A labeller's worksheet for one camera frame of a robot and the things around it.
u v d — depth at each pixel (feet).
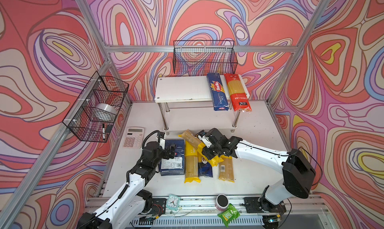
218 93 2.33
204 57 3.17
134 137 3.14
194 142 2.73
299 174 1.40
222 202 2.31
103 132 2.36
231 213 2.31
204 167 2.77
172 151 2.46
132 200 1.95
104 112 2.28
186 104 3.87
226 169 2.71
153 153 2.03
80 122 2.21
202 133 2.52
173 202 2.40
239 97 2.30
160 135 2.31
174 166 2.61
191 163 2.80
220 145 2.08
